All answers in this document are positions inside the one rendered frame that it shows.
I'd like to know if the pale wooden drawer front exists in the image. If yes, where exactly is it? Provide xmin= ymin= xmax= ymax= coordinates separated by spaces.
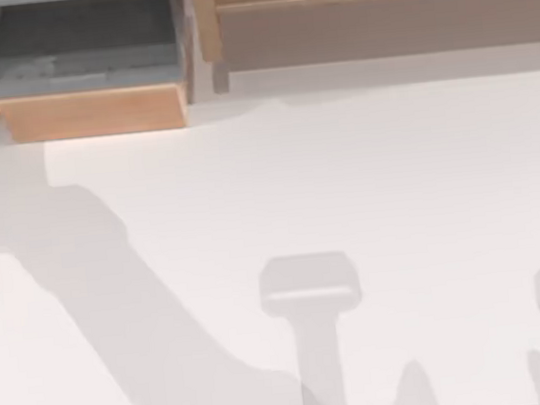
xmin=0 ymin=79 xmax=193 ymax=146

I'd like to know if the wooden cupboard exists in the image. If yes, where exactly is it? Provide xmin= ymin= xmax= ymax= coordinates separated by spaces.
xmin=190 ymin=0 xmax=540 ymax=96

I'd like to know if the pulled-out drawer grey inside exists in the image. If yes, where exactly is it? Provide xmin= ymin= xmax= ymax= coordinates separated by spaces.
xmin=0 ymin=0 xmax=198 ymax=101

